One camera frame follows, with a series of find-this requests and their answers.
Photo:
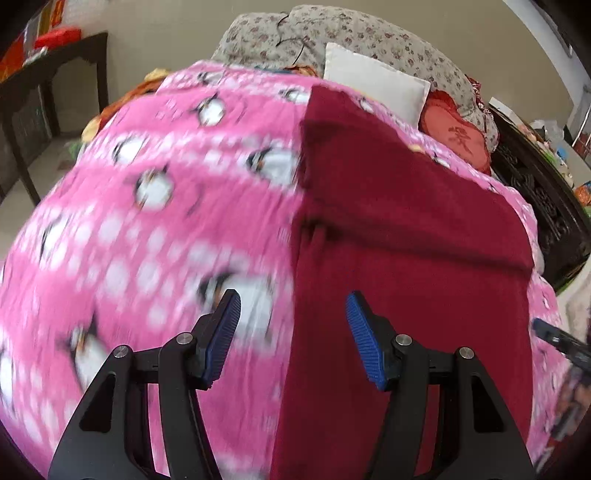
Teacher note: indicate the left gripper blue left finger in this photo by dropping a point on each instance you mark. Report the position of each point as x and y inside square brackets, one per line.
[108, 435]

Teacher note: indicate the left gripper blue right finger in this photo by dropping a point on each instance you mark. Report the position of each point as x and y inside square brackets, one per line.
[476, 437]

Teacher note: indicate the dark red garment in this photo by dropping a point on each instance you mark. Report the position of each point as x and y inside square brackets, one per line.
[445, 259]

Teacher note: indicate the dark carved wooden headboard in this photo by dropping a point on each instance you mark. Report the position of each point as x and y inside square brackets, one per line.
[563, 226]

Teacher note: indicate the pink penguin quilt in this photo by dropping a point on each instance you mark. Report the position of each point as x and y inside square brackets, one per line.
[185, 193]

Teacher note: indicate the red heart cushion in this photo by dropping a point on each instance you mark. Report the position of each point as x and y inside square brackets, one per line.
[441, 120]

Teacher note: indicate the white square pillow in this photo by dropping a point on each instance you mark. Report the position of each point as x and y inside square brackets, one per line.
[403, 94]

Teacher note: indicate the red box with gold print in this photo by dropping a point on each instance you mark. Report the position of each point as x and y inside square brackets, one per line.
[13, 59]

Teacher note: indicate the red gift box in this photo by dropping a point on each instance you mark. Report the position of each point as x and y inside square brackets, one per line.
[58, 38]

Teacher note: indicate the grey floral duvet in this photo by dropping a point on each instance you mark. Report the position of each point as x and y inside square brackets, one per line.
[299, 36]

